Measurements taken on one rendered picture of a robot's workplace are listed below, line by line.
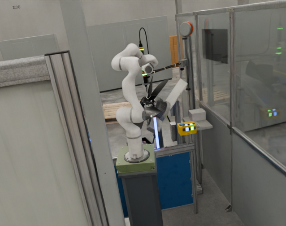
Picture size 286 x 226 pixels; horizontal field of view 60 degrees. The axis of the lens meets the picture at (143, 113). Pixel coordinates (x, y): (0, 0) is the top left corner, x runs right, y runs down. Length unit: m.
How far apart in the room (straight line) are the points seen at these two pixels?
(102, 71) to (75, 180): 7.30
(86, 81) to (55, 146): 0.23
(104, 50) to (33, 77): 7.31
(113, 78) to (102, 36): 1.33
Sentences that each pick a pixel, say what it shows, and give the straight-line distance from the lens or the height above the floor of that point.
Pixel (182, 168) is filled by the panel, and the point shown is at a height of 0.59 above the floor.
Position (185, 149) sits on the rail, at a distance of 2.50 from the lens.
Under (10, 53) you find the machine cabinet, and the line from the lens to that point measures 9.76.
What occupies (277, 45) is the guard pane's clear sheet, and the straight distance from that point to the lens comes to 1.80.
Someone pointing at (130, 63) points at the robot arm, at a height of 1.77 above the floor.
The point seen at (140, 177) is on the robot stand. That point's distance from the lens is 2.04.
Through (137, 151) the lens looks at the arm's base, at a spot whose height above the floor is 1.08.
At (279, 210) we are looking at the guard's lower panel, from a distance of 2.17.
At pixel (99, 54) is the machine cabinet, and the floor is 1.21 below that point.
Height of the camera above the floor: 2.05
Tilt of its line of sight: 21 degrees down
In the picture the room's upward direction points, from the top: 8 degrees counter-clockwise
